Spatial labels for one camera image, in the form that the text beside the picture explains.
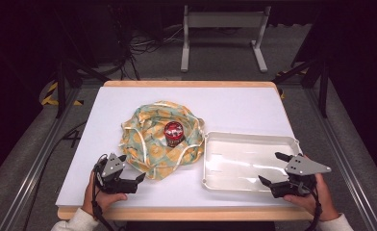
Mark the red round tin can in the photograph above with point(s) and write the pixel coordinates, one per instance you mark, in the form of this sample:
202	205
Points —
173	133

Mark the yellow green patterned cloth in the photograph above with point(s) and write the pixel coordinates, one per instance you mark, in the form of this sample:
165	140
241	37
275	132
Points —
145	144

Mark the white plastic tray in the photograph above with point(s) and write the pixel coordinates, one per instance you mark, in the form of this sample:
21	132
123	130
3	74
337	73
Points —
241	163

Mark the yellow black hazard tape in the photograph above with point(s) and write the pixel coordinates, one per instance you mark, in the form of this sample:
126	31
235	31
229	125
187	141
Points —
50	94
282	91

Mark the person's left hand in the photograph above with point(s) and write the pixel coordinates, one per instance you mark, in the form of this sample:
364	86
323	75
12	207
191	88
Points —
105	200

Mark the white metal stand frame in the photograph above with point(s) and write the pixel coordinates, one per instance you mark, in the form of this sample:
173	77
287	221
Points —
225	19

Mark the white table mat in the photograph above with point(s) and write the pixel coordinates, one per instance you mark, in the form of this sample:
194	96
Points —
234	109

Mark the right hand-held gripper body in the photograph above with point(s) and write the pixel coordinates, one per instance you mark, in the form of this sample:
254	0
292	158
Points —
302	166

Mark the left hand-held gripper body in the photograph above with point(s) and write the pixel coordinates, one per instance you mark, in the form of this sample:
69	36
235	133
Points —
113	179

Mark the person's right hand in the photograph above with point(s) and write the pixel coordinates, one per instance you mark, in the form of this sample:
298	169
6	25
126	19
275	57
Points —
324	202

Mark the aluminium floor rail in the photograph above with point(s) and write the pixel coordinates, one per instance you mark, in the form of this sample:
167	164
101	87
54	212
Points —
39	160
343	154

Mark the black metal tripod stand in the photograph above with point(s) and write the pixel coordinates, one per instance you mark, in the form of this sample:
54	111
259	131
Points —
61	89
323	86

